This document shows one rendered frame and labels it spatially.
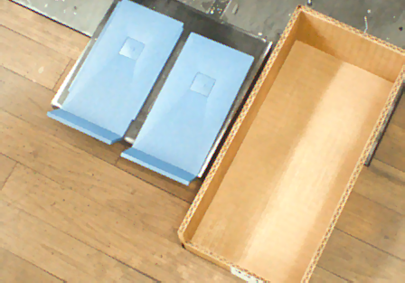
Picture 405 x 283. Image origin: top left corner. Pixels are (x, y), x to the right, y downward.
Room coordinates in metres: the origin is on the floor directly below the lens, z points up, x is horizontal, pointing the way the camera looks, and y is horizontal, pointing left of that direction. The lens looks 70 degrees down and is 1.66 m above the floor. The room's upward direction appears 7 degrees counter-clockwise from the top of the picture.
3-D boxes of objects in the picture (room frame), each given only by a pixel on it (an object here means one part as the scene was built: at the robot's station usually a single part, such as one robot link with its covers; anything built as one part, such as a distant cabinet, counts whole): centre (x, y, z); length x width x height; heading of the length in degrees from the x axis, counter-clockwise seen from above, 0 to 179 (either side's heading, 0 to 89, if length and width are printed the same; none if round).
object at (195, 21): (0.33, 0.03, 0.91); 0.17 x 0.16 x 0.02; 56
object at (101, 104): (0.34, 0.07, 0.93); 0.15 x 0.07 x 0.03; 147
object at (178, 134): (0.29, 0.00, 0.93); 0.15 x 0.07 x 0.03; 148
